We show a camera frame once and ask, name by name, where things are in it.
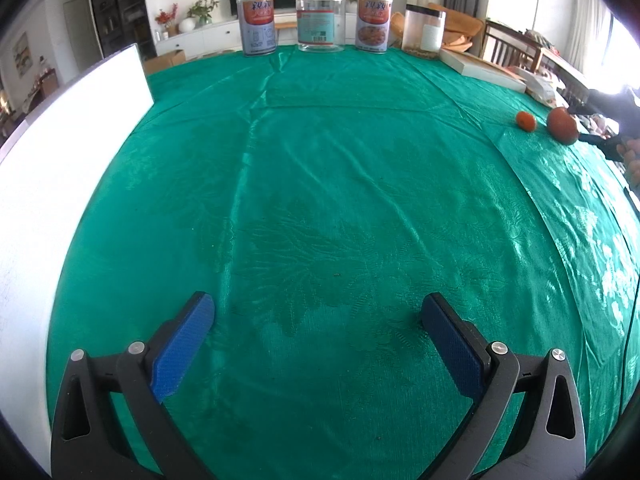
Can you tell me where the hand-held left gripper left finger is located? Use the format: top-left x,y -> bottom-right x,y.
50,291 -> 217,480

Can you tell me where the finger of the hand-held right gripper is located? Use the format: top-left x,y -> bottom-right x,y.
577,132 -> 627,162
567,87 -> 640,128

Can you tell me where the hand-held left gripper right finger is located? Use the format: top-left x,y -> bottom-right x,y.
420,293 -> 587,480

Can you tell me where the red round fruit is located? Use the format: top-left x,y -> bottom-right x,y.
546,107 -> 581,146

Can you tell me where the person's right hand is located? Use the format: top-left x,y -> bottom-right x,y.
617,137 -> 640,186

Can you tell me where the wooden chair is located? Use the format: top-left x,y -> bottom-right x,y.
482,20 -> 543,73

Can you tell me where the flat white box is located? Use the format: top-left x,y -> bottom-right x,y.
439,48 -> 528,93

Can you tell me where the orange cloth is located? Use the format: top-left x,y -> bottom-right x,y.
390,2 -> 486,53

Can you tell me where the white board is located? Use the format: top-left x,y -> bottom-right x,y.
0,43 -> 154,476

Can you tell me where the clear black lidded plastic jar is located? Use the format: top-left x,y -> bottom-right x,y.
402,4 -> 446,57

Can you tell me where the green patterned tablecloth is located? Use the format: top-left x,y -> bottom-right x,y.
45,44 -> 640,480

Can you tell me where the food picture tin can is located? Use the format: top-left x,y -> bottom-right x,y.
356,0 -> 393,54

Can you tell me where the cardboard box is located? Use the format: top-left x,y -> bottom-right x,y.
144,50 -> 187,75

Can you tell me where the clear glass jar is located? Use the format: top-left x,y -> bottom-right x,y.
295,0 -> 346,53

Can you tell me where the white low cabinet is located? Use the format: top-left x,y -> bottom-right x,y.
155,15 -> 301,59

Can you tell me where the grey labelled tin can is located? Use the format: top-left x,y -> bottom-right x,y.
236,0 -> 277,57

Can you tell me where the red flower bouquet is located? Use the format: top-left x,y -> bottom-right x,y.
155,4 -> 179,37

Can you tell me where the dark glass display cabinet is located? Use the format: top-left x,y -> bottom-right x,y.
86,0 -> 157,61

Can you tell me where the framed wall picture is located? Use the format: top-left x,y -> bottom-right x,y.
12,32 -> 31,78

